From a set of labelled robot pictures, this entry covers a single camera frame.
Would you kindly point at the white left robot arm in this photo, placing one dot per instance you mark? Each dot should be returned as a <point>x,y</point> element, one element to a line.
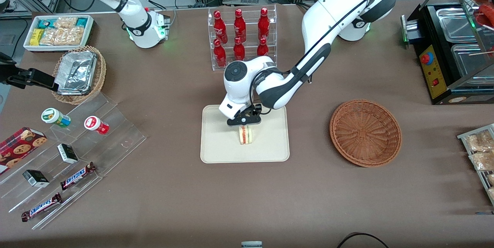
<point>332,16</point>

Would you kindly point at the green lid cup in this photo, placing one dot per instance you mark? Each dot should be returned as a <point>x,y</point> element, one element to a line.
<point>54,117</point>

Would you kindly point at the black food warmer case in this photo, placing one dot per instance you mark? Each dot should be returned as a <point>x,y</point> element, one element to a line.
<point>434,74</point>

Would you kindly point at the steel warmer pan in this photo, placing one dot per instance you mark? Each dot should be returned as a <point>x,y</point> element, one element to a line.
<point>471,60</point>
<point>455,24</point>

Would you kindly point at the clear acrylic stepped display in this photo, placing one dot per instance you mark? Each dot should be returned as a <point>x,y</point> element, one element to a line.
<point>115,132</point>

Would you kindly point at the silver foil pack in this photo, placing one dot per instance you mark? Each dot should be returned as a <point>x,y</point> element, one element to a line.
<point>75,72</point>

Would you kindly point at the clear acrylic bottle rack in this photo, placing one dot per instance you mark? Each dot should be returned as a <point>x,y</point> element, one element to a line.
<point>249,16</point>

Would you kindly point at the beige plastic tray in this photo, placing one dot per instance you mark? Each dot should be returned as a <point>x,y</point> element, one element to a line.
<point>224,143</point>

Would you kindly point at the small rice cracker bag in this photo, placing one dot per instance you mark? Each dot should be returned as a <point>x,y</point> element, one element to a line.
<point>65,22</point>

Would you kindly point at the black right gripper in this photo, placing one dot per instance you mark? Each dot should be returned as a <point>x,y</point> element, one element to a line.
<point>20,77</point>

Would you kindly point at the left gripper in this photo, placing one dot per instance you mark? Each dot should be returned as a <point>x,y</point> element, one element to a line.
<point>254,112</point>

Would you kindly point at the yellow snack pack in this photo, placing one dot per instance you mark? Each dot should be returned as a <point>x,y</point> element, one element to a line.
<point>37,37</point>

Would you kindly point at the red cola bottle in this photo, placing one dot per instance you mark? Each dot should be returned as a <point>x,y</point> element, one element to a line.
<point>220,27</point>
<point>239,51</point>
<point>263,49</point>
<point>264,24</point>
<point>239,26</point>
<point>219,55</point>

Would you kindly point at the snickers bar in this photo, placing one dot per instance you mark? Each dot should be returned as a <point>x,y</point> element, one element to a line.
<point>77,176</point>
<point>41,207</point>

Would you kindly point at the red lid cup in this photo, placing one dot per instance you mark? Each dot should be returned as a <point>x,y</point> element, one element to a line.
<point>94,124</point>

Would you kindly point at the red cookie box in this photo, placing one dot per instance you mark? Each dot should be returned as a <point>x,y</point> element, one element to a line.
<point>19,147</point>

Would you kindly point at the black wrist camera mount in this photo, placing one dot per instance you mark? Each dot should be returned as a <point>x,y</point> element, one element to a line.
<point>249,116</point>

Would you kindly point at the small black box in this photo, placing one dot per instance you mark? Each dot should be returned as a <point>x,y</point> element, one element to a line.
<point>67,153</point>
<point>35,178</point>

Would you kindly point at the light tan wicker basket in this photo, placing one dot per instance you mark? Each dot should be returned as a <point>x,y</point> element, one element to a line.
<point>96,82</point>

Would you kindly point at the large rice cracker bag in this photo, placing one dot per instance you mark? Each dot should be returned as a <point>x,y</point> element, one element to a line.
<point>61,36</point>

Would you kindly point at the brown wicker basket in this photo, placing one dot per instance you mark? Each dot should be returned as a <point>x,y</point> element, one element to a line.
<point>364,134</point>

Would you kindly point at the tray of packaged snacks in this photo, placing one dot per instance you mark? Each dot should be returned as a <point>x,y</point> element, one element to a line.
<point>463,136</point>

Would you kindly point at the clear bag of crackers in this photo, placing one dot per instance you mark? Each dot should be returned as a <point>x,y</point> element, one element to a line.
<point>482,160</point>
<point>480,140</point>

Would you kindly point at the triangle sandwich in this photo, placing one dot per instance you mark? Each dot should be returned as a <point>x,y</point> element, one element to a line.
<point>246,136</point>

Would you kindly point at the small grey device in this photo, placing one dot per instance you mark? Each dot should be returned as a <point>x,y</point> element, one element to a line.
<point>251,245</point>

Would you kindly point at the red fried food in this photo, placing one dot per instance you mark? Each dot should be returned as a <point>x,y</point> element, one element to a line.
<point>487,15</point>

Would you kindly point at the teal snack pack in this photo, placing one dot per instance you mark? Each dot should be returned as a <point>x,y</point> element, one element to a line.
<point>46,24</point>

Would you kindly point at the white snack bin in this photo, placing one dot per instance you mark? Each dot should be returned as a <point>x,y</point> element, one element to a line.
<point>29,47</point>

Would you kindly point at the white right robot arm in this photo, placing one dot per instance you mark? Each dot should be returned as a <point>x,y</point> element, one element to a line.
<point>131,12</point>

